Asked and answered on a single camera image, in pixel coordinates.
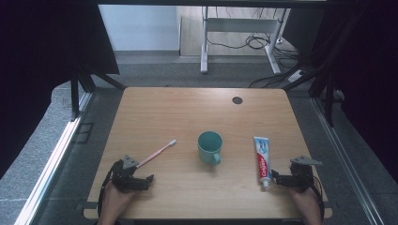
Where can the grey table bracket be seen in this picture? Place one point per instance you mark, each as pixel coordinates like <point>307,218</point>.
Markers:
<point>82,206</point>

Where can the aluminium rail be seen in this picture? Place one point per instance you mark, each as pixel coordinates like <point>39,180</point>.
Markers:
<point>341,156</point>
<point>50,168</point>

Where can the black metal frame post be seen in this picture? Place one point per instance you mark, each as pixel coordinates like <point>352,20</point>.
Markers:
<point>328,100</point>
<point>74,97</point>

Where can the teal cup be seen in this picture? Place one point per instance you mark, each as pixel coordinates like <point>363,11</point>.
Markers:
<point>206,154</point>

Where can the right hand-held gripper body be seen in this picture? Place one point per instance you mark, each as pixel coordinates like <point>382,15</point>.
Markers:
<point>301,178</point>

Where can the black overhead frame bar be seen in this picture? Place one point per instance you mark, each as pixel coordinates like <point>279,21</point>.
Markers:
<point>212,2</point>

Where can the person's right hand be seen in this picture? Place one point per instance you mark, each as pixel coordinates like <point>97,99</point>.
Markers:
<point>305,201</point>

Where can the white desk frame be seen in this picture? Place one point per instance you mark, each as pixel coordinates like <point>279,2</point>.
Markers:
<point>241,25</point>

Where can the black curtain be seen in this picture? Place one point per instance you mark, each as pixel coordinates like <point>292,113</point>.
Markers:
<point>366,78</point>
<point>37,62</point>

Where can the pink toothbrush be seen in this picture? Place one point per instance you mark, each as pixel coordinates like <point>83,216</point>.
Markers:
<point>156,153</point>

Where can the person's left hand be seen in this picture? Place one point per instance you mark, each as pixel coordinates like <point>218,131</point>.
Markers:
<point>115,200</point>

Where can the white power strip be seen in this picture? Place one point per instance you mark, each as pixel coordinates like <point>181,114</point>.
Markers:
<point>296,76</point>

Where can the white toothpaste tube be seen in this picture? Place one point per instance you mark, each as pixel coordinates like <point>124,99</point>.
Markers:
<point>262,156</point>

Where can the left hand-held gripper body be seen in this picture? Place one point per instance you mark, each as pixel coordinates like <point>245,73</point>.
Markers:
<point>125,179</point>

